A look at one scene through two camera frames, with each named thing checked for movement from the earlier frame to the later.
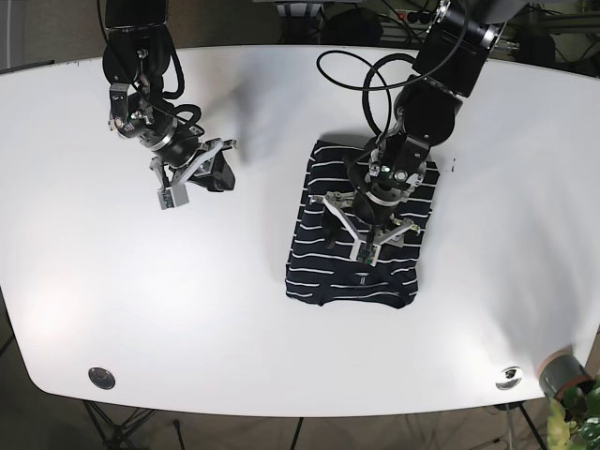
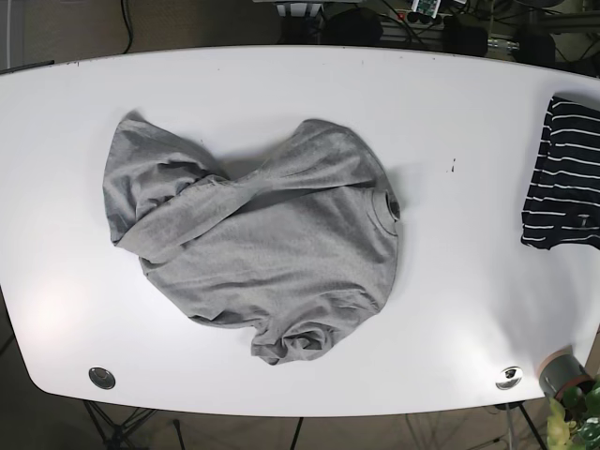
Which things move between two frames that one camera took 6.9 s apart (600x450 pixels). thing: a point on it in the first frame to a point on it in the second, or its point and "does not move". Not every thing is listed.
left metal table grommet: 102,378 does not move
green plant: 574,421 does not move
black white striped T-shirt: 320,274 to 562,202
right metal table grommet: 510,378 does not move
